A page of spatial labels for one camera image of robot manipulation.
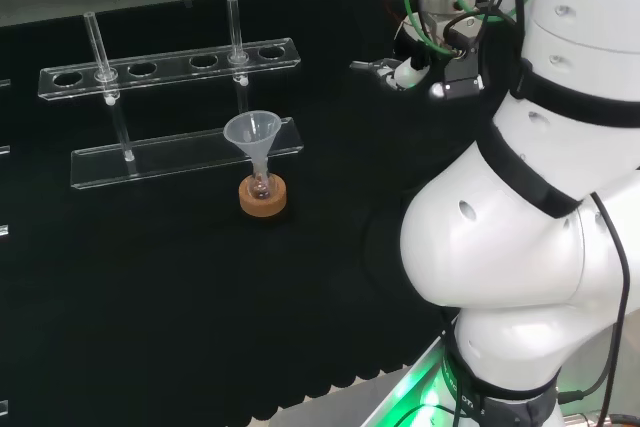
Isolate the cork ring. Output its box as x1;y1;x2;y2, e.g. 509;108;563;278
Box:
238;174;290;219

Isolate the black bench cloth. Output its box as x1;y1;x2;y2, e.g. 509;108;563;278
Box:
0;0;501;421

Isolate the translucent plastic funnel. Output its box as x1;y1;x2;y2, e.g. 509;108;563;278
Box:
222;110;280;176

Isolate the small glass round-bottom flask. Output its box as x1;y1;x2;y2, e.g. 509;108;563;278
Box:
251;166;275;201

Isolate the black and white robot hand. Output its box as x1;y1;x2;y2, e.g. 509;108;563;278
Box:
370;11;447;94

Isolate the clear acrylic funnel stand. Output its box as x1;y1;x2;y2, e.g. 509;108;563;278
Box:
37;0;305;192

